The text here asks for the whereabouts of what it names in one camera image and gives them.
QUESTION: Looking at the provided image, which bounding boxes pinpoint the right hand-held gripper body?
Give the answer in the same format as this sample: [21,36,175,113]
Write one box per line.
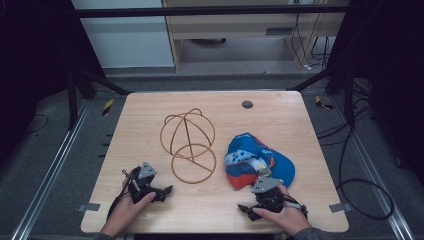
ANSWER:
[250,175,290,215]

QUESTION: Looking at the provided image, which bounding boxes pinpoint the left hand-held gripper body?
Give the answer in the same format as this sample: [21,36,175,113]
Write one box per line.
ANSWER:
[121,161,168,205]

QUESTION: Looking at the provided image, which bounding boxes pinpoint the blue and red cap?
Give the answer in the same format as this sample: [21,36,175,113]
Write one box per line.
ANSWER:
[224,132,297,190]

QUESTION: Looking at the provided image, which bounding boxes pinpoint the wooden wire hat stand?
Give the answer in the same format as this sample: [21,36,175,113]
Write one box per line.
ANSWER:
[159,107,218,185]

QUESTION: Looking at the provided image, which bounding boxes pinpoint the person's left hand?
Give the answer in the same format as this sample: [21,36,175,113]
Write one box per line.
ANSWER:
[101,191,157,236]

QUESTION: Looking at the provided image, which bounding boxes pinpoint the person's right hand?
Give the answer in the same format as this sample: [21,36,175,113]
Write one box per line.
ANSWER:
[252,184,313,236]

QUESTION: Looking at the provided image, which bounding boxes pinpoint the grey tape strip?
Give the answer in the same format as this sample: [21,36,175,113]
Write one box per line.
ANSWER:
[77,202,102,213]
[328,202,353,214]

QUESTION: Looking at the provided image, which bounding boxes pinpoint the yellow and black tape piece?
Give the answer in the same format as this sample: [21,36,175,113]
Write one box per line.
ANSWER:
[101,98,115,117]
[315,95,334,111]

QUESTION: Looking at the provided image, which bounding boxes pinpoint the black metal stand leg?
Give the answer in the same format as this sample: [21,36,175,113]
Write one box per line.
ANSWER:
[66,65,133,132]
[287,65,356,125]

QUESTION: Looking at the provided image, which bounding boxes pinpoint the white cabinet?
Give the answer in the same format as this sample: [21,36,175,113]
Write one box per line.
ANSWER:
[71,0,176,69]

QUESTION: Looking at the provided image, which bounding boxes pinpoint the light wooden desk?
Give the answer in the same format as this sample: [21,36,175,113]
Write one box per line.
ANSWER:
[161,0,348,72]

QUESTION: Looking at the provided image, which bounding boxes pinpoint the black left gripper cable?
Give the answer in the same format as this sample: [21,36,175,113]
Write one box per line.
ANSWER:
[106,169,135,220]

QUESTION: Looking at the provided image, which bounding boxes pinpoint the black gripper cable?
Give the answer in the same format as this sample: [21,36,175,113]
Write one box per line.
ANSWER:
[106,169,135,220]
[282,194,310,218]

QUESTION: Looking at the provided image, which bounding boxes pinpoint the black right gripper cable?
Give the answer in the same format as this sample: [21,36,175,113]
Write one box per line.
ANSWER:
[282,194,310,218]

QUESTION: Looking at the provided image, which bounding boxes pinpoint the silver metal floor rail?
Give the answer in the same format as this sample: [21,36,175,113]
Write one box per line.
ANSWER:
[9,99,92,240]
[329,96,416,240]

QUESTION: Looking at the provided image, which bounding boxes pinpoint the looped black floor cable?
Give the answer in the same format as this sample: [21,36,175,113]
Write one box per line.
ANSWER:
[335,109,396,222]

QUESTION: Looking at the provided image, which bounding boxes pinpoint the thin black floor cable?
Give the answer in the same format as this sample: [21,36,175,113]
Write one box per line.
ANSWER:
[23,113,50,136]

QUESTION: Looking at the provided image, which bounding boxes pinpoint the hanging black desk cables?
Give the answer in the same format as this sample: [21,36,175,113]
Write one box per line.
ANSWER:
[290,12,331,72]

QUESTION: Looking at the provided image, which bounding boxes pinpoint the black frame crossbar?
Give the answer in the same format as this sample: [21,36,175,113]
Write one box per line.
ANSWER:
[73,4,351,19]

